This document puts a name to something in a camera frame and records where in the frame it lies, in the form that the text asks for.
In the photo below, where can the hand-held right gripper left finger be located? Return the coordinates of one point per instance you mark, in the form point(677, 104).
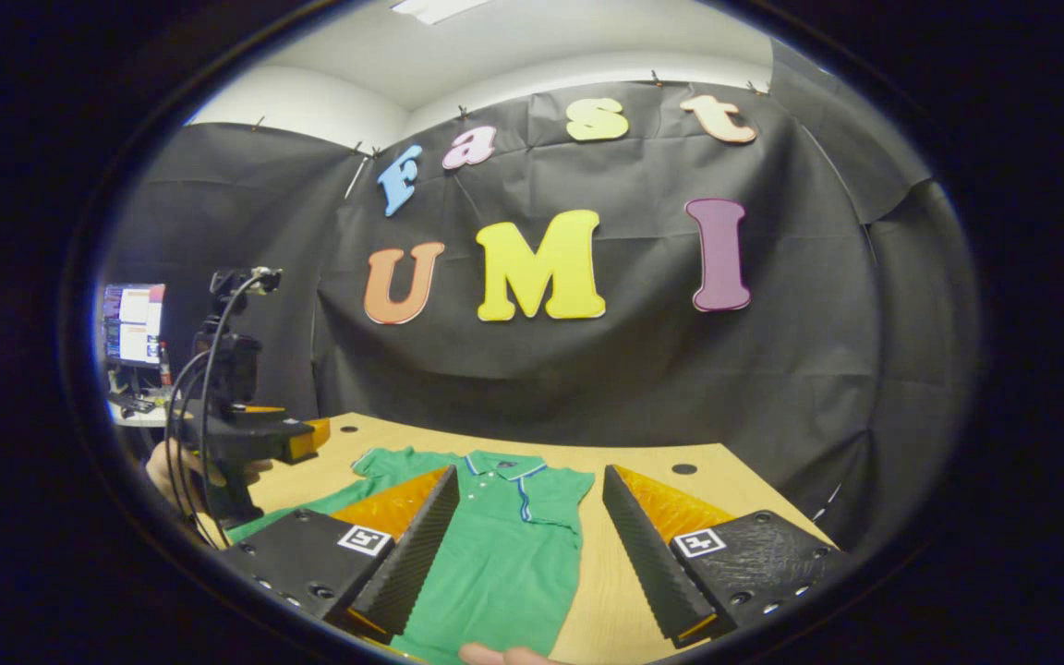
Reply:
point(421, 545)

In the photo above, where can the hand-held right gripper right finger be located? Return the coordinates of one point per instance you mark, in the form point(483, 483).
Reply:
point(647, 554)

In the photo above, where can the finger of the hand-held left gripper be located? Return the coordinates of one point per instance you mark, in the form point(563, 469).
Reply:
point(306, 441)

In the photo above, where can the green T-shirt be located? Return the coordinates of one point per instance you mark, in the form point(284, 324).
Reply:
point(504, 554)

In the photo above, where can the small red bottle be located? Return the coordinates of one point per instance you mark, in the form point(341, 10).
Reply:
point(164, 365)

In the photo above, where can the white side desk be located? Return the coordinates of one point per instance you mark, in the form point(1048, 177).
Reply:
point(135, 411)

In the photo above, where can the computer monitor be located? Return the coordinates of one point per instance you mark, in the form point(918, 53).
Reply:
point(135, 323)

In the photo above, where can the black backdrop cloth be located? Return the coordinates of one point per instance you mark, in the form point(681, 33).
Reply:
point(587, 379)

